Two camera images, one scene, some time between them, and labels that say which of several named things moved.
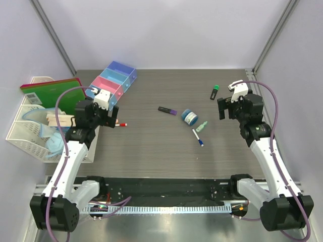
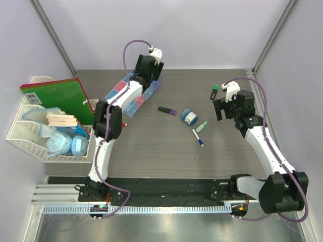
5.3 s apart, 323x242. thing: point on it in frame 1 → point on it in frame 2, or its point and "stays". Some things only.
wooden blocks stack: (63, 120) stays
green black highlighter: (214, 92) stays
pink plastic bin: (108, 85) → (139, 99)
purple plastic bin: (123, 69) → (154, 84)
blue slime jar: (190, 118) stays
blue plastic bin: (117, 77) → (148, 92)
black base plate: (126, 190) stays
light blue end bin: (112, 100) → (130, 110)
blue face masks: (54, 145) stays
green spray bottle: (201, 126) stays
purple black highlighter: (173, 112) stays
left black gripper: (109, 120) → (157, 70)
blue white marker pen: (199, 140) stays
